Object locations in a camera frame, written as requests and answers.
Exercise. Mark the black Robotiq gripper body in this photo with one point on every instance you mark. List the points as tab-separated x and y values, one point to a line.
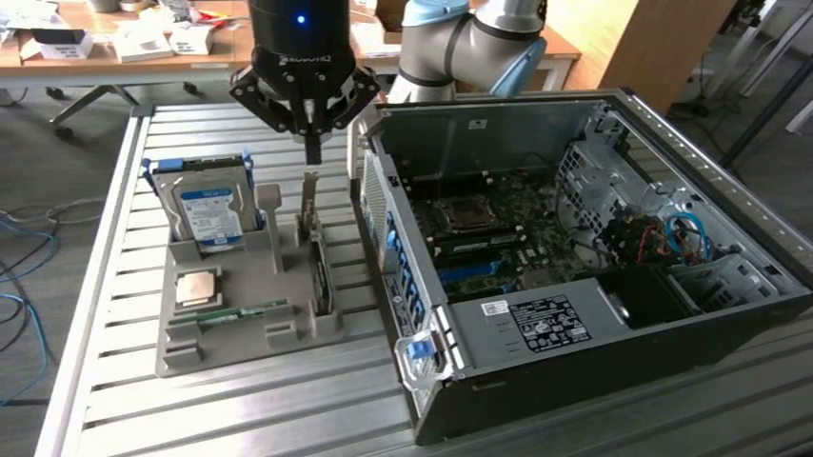
297	38

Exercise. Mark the graphics card with metal bracket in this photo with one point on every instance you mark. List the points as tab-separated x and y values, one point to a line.
320	276

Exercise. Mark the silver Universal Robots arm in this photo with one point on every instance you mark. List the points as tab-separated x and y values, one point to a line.
444	43

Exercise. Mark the white paper stack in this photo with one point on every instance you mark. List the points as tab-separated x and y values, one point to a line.
377	43

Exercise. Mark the red yellow packet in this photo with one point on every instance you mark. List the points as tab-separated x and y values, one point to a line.
212	16

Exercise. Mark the upright white printed box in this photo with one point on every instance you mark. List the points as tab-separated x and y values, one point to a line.
191	43

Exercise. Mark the hard disk in blue caddy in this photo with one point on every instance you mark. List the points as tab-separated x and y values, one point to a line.
203	209

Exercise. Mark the flat white box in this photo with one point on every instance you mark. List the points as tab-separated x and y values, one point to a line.
142	47

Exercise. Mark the tape roll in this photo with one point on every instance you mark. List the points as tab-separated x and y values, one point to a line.
133	5

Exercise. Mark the grey cup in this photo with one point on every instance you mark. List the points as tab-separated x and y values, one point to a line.
104	5

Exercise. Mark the installed green RAM stick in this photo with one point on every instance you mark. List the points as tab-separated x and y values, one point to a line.
476	243

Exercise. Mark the white box with black lid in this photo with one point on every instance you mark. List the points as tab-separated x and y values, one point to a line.
62	50

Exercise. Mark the grey printed parts rack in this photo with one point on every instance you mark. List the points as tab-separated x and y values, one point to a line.
253	285

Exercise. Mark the silver CPU chip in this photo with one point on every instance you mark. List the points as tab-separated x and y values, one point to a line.
195	288

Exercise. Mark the blue expansion slot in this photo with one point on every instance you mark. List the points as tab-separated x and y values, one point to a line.
470	272

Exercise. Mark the perforated metal drive cage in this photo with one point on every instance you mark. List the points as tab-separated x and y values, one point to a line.
590	190

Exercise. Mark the loose white papers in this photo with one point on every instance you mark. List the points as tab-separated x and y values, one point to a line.
32	21

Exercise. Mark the blue case latch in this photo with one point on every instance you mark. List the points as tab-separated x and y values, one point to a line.
419	350

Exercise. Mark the grey power supply unit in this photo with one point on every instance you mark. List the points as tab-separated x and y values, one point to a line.
488	333

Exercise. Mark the metal disk bay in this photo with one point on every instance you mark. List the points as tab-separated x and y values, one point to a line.
723	281

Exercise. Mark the open black PC case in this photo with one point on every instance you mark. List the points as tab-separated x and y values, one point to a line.
571	404

